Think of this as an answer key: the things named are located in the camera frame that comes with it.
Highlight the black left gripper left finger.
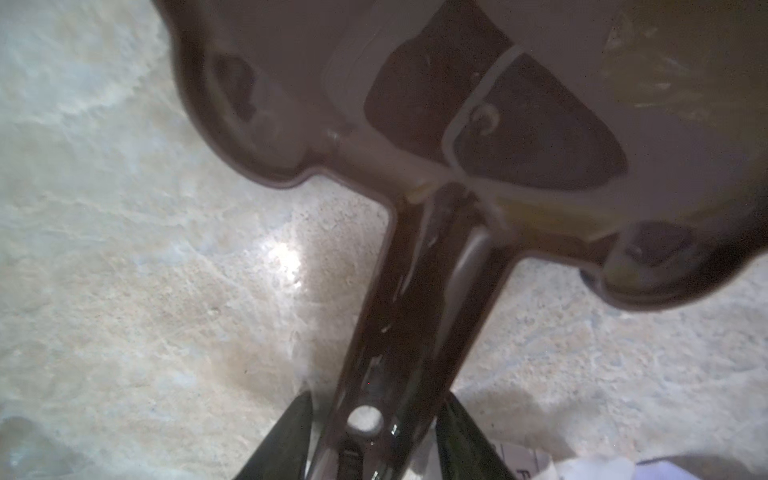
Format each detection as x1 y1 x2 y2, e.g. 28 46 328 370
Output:
234 391 313 480

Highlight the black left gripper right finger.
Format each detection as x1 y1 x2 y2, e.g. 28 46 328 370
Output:
436 393 515 480

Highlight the brown dustpan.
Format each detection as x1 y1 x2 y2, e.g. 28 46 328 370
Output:
156 1 767 479

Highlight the white purple paper scrap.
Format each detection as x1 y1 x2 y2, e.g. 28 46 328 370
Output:
491 441 697 480

